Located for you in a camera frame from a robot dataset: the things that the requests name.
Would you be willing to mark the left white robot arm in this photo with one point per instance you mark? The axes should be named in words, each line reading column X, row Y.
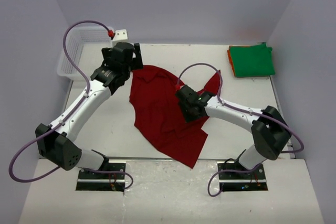
column 56, row 141

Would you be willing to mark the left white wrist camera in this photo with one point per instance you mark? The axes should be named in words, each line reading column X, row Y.
column 118, row 35

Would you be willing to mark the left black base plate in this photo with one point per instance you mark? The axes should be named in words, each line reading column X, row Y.
column 89, row 181

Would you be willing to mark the white plastic basket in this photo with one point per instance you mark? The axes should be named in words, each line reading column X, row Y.
column 84, row 44

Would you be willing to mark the orange folded t shirt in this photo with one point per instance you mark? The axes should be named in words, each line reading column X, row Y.
column 230, row 60

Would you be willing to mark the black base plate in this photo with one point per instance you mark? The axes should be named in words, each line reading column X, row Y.
column 252, row 181
column 89, row 181

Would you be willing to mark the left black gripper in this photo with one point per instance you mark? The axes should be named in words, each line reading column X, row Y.
column 136, row 62

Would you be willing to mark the red t shirt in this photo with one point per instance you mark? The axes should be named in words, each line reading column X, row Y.
column 159, row 119

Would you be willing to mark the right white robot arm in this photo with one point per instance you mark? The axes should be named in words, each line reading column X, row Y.
column 269, row 130

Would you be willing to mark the green folded t shirt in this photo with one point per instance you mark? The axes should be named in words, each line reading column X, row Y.
column 252, row 61

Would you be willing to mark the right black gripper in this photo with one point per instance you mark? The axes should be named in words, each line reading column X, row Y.
column 188, row 118

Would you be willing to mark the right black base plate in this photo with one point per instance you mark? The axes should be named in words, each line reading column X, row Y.
column 252, row 181

